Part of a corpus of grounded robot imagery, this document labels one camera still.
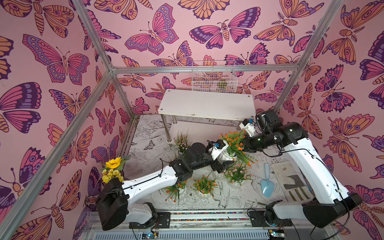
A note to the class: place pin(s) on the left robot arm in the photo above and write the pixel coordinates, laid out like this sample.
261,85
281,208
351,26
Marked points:
117,203

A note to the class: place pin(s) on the pink potted plant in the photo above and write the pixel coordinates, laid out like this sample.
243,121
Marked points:
181,143
237,174

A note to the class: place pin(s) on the white wire basket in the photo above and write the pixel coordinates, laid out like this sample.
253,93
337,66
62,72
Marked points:
216,79

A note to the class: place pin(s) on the light blue garden trowel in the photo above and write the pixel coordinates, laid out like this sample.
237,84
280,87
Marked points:
266,185

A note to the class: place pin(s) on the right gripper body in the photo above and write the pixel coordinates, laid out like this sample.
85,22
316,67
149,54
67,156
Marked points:
246,142

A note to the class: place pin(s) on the sunflower bouquet in vase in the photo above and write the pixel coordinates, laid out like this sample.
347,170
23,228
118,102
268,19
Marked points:
113,169

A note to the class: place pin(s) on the white two-tier rack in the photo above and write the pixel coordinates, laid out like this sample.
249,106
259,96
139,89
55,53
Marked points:
206,105

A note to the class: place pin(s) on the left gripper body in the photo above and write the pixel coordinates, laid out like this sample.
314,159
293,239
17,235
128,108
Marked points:
214,166

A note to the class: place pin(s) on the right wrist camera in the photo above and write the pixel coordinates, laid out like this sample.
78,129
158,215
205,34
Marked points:
248,127

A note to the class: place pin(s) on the pink potted plant back left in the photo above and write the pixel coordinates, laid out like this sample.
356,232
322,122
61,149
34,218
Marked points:
181,143

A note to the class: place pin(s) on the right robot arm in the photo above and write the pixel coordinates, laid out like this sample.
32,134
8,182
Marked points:
332,200

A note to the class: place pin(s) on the pink potted plant far right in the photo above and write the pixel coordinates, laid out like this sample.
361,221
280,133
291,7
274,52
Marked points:
237,174

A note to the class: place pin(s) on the orange potted plant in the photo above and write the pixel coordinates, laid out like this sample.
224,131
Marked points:
236,148
205,185
174,192

